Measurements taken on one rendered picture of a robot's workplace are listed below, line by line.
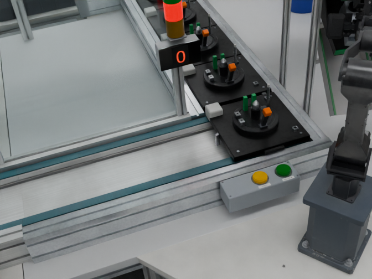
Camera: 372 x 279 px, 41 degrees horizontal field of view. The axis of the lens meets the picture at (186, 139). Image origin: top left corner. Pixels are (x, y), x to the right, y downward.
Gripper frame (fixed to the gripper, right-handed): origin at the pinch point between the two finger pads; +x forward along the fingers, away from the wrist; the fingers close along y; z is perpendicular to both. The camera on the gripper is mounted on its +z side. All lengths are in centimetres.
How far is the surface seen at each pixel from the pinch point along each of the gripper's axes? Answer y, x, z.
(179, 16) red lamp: 46.8, 2.7, 0.0
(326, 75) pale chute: 3.6, 10.0, -17.2
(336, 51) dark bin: 3.9, 1.9, -8.2
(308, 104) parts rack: 5.6, 18.9, -29.6
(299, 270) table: 15, -31, -56
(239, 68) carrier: 26.5, 35.2, -22.7
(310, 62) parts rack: 7.6, 14.1, -14.6
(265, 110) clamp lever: 22.1, -0.4, -24.8
